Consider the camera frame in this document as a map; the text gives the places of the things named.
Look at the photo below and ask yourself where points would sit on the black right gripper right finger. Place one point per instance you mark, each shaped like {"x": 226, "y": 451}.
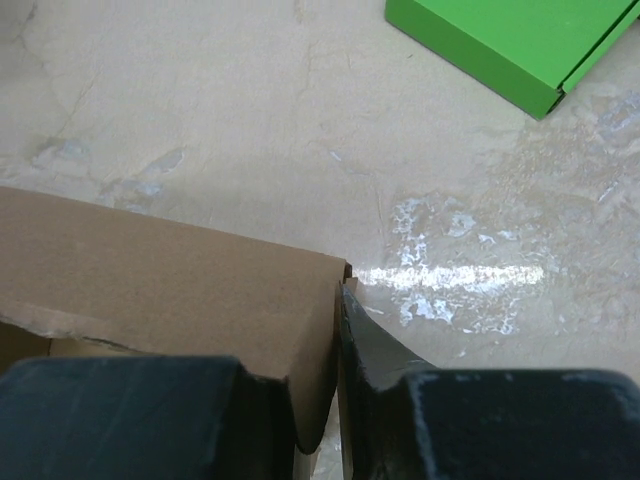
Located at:
{"x": 403, "y": 418}

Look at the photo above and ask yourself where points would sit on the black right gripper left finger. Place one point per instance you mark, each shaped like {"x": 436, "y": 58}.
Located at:
{"x": 146, "y": 417}

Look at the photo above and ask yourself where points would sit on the brown cardboard box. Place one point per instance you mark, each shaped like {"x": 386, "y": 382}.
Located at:
{"x": 82, "y": 280}

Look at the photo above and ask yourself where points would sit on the green paper box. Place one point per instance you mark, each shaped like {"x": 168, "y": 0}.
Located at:
{"x": 531, "y": 53}

